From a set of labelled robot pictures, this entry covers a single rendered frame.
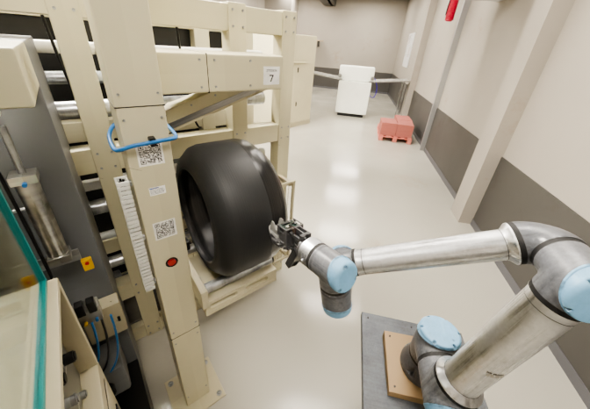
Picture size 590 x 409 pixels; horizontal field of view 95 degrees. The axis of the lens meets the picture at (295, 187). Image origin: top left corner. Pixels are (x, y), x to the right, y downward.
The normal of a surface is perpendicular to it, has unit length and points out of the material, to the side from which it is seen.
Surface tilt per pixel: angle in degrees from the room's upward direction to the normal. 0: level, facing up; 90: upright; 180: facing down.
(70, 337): 90
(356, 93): 90
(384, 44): 90
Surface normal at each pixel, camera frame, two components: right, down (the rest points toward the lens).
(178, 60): 0.61, 0.41
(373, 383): 0.07, -0.88
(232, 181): 0.44, -0.41
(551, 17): -0.20, 0.45
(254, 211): 0.58, -0.01
